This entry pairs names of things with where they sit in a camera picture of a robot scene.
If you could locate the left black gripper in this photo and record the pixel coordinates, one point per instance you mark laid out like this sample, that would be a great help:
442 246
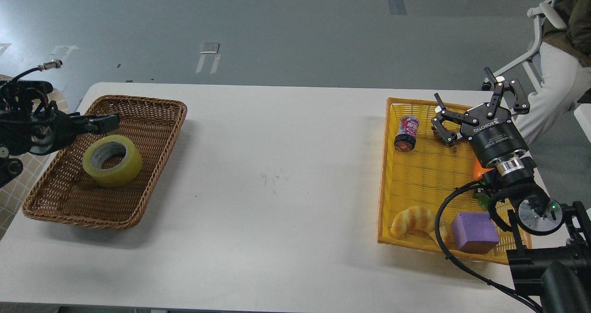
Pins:
63 130

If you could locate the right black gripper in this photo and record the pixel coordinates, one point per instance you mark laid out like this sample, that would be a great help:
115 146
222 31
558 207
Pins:
494 135

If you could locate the yellow tape roll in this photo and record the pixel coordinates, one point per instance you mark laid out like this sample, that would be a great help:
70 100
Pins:
104 149

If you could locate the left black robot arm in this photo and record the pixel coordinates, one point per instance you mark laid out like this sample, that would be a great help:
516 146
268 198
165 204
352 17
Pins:
31 123

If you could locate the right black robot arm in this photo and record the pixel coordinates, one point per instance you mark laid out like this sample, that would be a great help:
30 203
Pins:
550 264

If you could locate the brown toy animal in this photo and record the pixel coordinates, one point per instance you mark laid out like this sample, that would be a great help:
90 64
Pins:
439 139

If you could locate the orange toy carrot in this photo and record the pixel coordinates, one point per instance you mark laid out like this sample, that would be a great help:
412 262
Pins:
479 171

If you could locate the brown wicker basket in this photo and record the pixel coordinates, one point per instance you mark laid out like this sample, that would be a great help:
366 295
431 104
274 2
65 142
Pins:
66 194

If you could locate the purple soda can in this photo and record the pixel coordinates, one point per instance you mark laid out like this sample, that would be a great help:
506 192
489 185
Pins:
405 139

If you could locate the yellow plastic basket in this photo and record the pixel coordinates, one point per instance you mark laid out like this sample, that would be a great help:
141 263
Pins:
425 176

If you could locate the seated person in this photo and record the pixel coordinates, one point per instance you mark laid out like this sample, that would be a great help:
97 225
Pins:
565 69

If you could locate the white table edge right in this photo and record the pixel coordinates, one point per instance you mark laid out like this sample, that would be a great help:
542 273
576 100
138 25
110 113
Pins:
583 116

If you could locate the beige checkered cloth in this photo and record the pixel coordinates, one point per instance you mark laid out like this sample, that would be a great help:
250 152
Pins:
14 193

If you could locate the purple foam block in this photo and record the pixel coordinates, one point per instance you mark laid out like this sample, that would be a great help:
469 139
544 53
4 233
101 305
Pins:
474 232

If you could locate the toy croissant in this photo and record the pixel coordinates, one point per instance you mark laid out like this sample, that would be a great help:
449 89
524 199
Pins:
414 227

